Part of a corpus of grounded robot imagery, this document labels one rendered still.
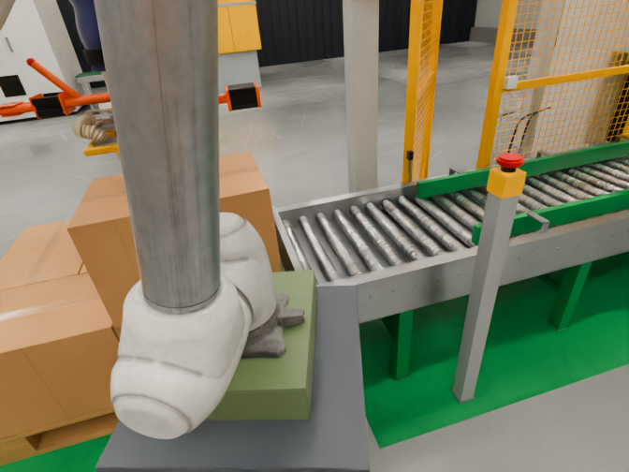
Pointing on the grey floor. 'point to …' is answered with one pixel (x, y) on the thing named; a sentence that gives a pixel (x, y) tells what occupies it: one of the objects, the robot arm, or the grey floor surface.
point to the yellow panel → (238, 43)
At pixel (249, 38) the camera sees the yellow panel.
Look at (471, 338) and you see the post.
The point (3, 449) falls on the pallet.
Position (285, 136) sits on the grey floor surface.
